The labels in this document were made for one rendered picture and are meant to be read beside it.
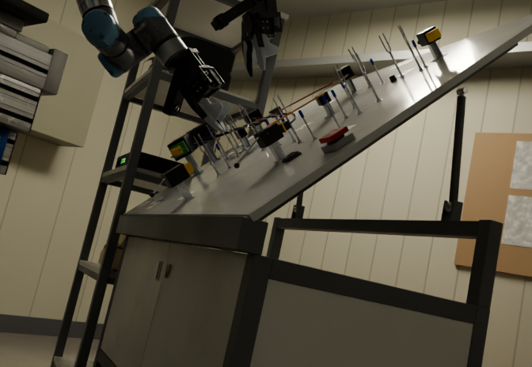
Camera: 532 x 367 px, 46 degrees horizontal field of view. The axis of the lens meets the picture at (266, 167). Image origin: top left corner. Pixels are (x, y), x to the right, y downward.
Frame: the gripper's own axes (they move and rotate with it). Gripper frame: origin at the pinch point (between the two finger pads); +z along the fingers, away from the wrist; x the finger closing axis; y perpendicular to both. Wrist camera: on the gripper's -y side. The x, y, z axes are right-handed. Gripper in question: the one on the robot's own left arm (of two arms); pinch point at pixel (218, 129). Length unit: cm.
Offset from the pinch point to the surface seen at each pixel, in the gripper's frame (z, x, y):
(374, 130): 24.7, -3.5, 30.8
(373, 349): 61, -12, 4
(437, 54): 12, 55, 45
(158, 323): 28, -2, -46
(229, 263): 29.2, -21.5, -6.3
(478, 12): -32, 321, 59
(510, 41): 25, 30, 62
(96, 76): -159, 228, -159
